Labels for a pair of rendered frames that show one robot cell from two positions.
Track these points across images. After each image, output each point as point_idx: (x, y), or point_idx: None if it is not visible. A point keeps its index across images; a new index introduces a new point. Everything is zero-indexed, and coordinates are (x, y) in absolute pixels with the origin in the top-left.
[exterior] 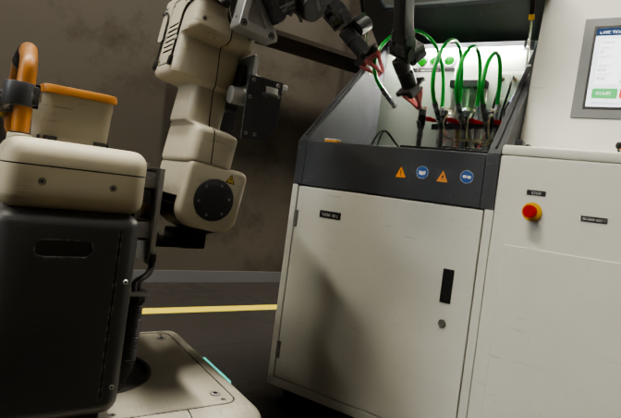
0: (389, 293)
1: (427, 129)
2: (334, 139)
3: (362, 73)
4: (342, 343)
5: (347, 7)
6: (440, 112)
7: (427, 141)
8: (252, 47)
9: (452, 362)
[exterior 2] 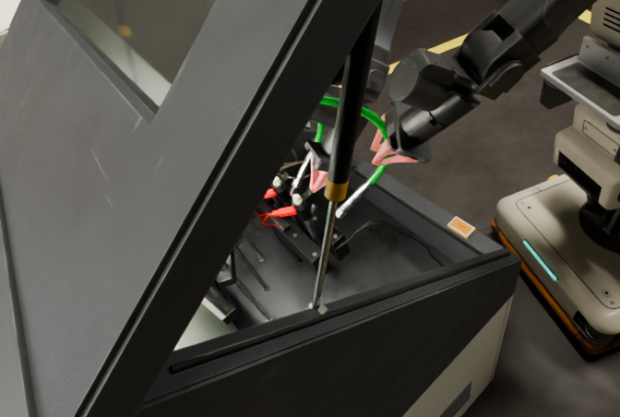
0: None
1: (211, 325)
2: (460, 219)
3: (350, 300)
4: None
5: (473, 29)
6: (283, 184)
7: (221, 332)
8: (590, 25)
9: None
